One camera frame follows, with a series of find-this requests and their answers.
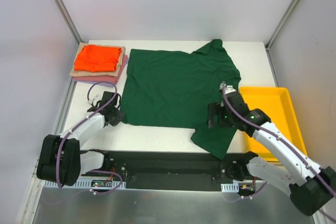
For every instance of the aluminium front rail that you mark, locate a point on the aluminium front rail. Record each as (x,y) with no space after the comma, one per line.
(39,171)

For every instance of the left white cable duct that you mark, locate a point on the left white cable duct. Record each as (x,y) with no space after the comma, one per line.
(96,184)

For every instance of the dark green t shirt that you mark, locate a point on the dark green t shirt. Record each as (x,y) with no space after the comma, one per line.
(174,88)

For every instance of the yellow plastic tray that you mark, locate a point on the yellow plastic tray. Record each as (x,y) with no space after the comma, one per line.
(276,103)

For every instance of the right white cable duct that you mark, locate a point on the right white cable duct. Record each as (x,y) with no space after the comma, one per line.
(230,188)

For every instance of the white cable duct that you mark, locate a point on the white cable duct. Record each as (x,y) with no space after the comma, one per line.
(96,184)
(230,188)

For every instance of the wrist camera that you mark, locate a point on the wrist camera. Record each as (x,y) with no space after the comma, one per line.
(233,99)
(105,102)

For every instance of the folded beige t shirt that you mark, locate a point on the folded beige t shirt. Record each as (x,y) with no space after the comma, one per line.
(74,73)

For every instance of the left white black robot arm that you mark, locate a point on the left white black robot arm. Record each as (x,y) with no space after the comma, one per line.
(61,160)

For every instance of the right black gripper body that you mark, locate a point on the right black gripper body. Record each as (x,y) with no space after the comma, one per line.
(212,115)

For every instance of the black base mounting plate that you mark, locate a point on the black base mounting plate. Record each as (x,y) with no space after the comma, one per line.
(176,171)

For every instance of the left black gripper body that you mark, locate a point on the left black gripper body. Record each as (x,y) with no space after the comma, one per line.
(115,116)

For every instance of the left aluminium frame post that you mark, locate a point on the left aluminium frame post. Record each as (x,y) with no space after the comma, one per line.
(68,20)

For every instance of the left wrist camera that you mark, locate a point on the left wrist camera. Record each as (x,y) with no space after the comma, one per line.
(105,102)

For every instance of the folded orange t shirt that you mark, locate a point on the folded orange t shirt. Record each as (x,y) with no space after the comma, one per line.
(93,58)

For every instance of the right aluminium frame post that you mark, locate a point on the right aluminium frame post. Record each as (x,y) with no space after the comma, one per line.
(285,17)

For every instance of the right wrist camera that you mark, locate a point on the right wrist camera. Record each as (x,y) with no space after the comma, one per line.
(233,99)

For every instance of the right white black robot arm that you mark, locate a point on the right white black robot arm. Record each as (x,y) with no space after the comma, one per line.
(308,185)

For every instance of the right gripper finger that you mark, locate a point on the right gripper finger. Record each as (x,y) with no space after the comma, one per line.
(215,109)
(212,122)

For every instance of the folded pink t shirt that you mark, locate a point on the folded pink t shirt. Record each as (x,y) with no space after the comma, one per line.
(113,79)

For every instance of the aluminium frame post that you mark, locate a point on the aluminium frame post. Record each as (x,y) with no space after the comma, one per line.
(285,17)
(68,20)

